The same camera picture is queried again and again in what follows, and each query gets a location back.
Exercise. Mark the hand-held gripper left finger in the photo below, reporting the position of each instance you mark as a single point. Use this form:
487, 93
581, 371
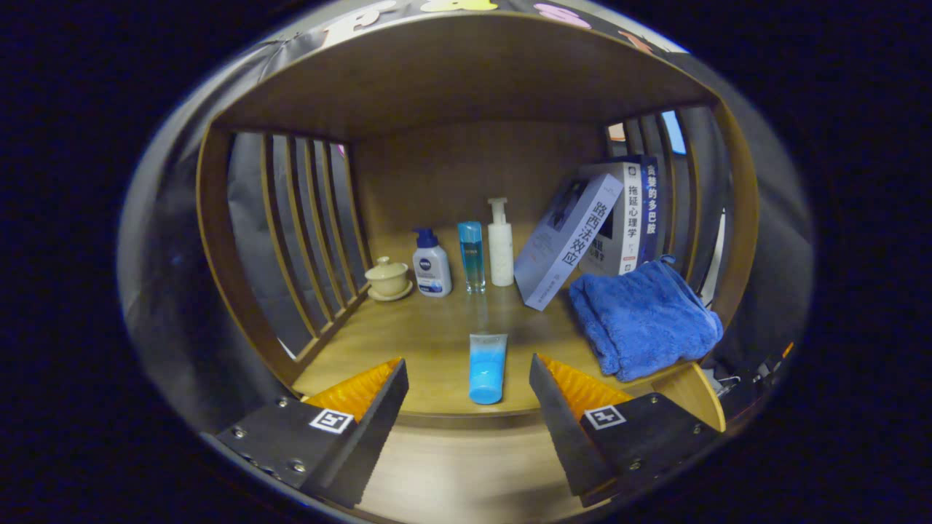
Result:
368, 437

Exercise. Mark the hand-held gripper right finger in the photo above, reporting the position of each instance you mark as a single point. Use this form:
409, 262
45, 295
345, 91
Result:
564, 437

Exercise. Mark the blue squeeze tube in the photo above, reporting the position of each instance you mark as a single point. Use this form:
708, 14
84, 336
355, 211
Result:
486, 371

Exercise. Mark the wooden countertop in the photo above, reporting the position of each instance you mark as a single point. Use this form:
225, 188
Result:
422, 342

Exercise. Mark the wooden cabinet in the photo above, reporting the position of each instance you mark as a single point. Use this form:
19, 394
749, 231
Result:
451, 73

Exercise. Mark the blue towel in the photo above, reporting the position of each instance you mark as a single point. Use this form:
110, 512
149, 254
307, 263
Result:
641, 320

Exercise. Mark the beige lidded teacup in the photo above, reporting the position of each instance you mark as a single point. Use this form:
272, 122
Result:
387, 276

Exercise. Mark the white bottle with blue cap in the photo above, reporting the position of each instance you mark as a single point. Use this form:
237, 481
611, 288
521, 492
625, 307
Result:
432, 269

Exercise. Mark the pale grey book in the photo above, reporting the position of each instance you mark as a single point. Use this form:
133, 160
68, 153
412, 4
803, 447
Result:
564, 244

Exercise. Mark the white pump bottle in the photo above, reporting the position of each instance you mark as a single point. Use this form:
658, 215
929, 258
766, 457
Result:
501, 251

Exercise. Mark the clear teal bottle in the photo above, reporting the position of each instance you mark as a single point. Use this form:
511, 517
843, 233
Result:
472, 255

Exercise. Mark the white book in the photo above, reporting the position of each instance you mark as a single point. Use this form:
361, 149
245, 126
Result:
632, 218

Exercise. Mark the dark blue book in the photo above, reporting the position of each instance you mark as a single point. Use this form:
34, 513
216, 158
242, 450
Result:
650, 211

